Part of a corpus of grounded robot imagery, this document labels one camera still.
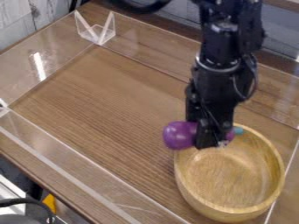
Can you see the clear acrylic corner bracket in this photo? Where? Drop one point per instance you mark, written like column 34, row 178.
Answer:
column 98, row 34

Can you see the clear acrylic tray wall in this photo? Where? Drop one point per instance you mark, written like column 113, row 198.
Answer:
column 83, row 109

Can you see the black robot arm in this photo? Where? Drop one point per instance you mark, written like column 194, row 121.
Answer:
column 233, row 32

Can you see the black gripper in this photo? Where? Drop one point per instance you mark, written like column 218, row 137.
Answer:
column 214, row 93

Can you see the purple toy eggplant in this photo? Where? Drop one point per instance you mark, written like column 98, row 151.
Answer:
column 180, row 134

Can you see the brown wooden bowl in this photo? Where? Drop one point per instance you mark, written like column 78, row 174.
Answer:
column 232, row 183

